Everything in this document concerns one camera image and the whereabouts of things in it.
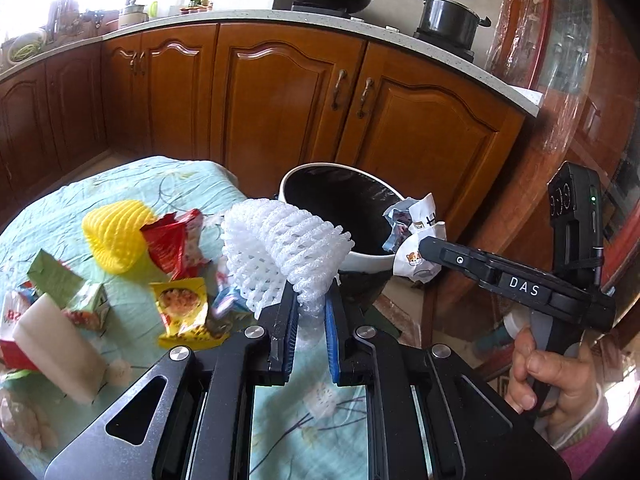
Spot brown wooden kitchen cabinets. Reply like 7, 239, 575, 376
1, 21, 527, 237

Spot yellow foam fruit net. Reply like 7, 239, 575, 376
81, 200, 155, 275

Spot red milk carton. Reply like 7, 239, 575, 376
0, 290, 37, 372

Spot crumpled white red bag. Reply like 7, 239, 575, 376
0, 388, 58, 451

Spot green milk carton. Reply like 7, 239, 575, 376
27, 249, 111, 332

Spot yellow snack packet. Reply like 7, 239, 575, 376
150, 278, 230, 351

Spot white foam fruit net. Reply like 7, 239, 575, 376
221, 198, 355, 318

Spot white trash bin black liner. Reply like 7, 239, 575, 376
278, 161, 409, 274

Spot white paper wrapper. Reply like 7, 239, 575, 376
383, 193, 447, 284

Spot red snack wrapper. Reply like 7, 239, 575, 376
140, 209, 209, 281

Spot person's right hand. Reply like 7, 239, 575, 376
506, 326, 599, 443

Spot black cooking pot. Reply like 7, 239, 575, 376
413, 0, 491, 62

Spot green vegetable bowl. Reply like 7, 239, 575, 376
6, 29, 47, 66

